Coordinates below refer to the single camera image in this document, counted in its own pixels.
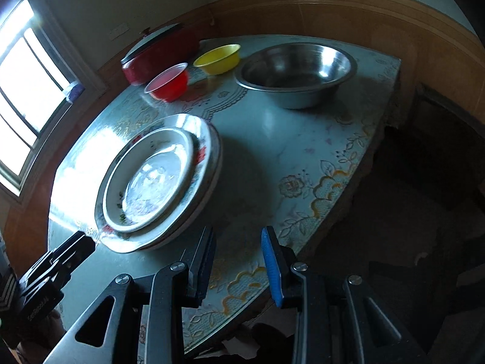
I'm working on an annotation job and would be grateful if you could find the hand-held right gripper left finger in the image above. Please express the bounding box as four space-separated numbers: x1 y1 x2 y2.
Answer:
42 227 216 364

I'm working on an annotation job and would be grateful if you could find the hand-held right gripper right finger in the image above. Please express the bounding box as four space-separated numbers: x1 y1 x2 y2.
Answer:
261 227 417 364

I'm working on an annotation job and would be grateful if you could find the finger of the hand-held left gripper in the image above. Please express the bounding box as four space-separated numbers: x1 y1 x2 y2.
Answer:
42 237 96 300
19 231 87 287

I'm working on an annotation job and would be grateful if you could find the large purple-rimmed floral plate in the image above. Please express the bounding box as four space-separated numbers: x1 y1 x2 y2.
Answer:
95 127 223 254

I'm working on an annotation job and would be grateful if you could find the small white bowl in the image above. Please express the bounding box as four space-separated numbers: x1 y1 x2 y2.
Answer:
102 128 195 234

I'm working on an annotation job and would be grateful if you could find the deep plate with red print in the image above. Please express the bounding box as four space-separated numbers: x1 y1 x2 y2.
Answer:
95 114 221 253

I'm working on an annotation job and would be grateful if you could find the stainless steel bowl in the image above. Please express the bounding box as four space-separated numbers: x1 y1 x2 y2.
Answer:
234 43 358 109

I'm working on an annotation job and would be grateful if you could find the red plastic bowl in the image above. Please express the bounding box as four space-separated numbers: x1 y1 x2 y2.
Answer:
144 62 190 103

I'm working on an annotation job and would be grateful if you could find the yellow plastic bowl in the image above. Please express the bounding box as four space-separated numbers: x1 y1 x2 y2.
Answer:
193 44 242 76

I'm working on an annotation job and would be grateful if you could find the purple item on windowsill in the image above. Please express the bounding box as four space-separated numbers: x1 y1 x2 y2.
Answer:
64 81 85 103

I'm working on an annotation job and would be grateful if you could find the window with metal bars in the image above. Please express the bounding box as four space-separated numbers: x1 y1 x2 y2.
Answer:
0 0 107 198

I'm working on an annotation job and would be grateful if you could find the red electric pot with lid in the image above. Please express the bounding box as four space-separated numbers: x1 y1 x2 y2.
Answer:
120 23 201 86

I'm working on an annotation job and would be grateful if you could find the dark wooden stool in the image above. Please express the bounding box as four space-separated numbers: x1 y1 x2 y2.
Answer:
411 83 485 198

